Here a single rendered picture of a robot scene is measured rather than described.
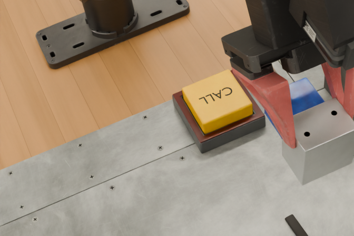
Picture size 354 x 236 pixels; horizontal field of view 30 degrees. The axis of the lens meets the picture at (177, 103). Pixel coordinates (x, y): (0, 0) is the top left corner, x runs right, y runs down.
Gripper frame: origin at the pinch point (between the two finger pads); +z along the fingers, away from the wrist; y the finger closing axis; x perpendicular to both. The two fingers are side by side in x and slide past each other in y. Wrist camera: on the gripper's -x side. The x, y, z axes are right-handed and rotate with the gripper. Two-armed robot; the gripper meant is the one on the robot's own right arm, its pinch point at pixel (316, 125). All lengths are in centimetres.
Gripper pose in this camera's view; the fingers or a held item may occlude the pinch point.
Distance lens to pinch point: 56.0
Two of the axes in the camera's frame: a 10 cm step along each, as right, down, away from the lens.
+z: 2.9, 8.7, 4.0
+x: -3.0, -3.1, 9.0
